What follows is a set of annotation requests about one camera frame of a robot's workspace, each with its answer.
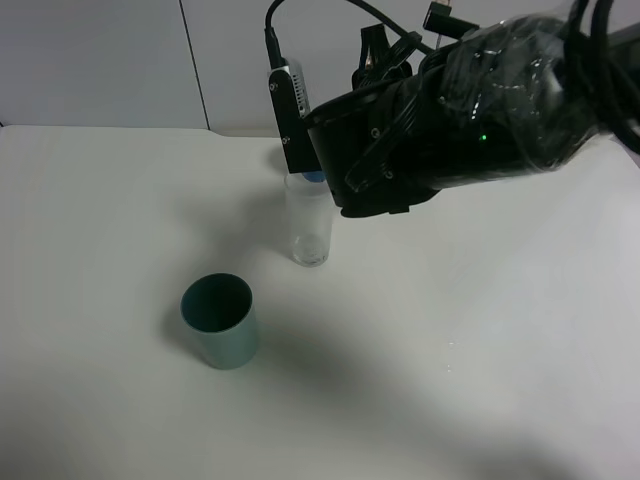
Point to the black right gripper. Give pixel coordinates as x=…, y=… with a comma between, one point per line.
x=382, y=147

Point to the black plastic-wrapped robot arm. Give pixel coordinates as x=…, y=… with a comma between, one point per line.
x=518, y=98

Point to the blue and white paper cup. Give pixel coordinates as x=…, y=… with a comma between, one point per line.
x=314, y=177

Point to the grey-green plastic cup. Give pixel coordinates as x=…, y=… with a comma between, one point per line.
x=219, y=309

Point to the tall clear drinking glass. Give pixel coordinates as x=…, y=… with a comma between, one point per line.
x=310, y=217

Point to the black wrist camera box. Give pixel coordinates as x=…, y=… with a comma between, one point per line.
x=291, y=105

